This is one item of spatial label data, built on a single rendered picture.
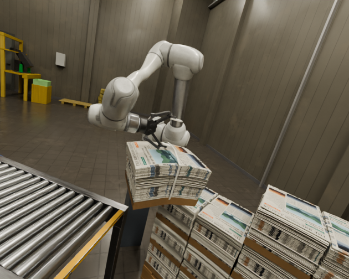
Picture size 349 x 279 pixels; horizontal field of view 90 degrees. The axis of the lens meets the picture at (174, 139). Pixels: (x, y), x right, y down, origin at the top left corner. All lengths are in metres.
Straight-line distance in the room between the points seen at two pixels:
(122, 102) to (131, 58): 8.74
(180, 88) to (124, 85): 0.59
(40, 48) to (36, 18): 1.08
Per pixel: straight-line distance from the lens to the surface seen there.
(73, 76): 9.42
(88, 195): 1.21
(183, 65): 1.09
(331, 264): 1.10
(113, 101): 0.64
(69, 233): 1.01
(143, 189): 0.84
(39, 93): 8.01
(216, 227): 1.15
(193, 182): 0.91
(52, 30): 9.68
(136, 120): 0.80
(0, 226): 1.11
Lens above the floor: 1.49
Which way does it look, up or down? 14 degrees down
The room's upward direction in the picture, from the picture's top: 14 degrees clockwise
